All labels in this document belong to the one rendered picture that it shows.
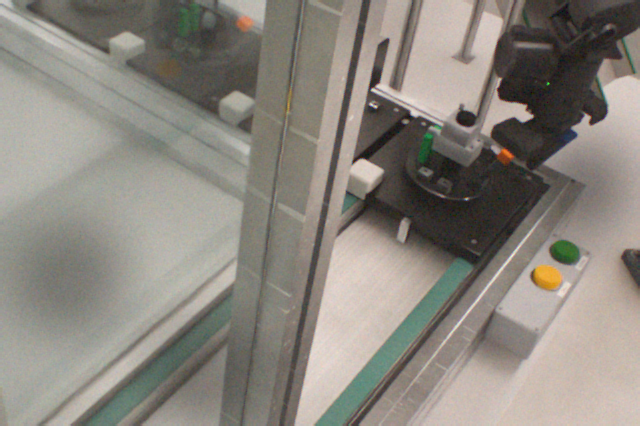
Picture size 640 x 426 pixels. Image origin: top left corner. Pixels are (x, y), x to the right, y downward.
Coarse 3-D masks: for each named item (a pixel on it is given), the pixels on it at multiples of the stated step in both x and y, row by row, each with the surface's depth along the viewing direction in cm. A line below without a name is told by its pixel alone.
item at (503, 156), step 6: (492, 144) 130; (492, 150) 129; (498, 150) 130; (504, 150) 128; (498, 156) 129; (504, 156) 128; (510, 156) 128; (492, 162) 132; (498, 162) 130; (504, 162) 129; (486, 168) 132; (492, 168) 131; (486, 174) 132; (480, 180) 133
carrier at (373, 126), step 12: (372, 96) 152; (384, 108) 150; (396, 108) 150; (372, 120) 147; (384, 120) 147; (396, 120) 148; (360, 132) 144; (372, 132) 144; (384, 132) 145; (360, 144) 141; (372, 144) 142; (360, 156) 140
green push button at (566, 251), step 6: (558, 240) 131; (564, 240) 131; (552, 246) 131; (558, 246) 130; (564, 246) 130; (570, 246) 130; (552, 252) 130; (558, 252) 129; (564, 252) 129; (570, 252) 129; (576, 252) 129; (558, 258) 129; (564, 258) 129; (570, 258) 128; (576, 258) 129
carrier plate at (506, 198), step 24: (408, 144) 143; (384, 168) 138; (504, 168) 142; (384, 192) 133; (408, 192) 134; (504, 192) 138; (528, 192) 139; (408, 216) 130; (432, 216) 131; (456, 216) 132; (480, 216) 133; (504, 216) 133; (456, 240) 128; (480, 240) 129
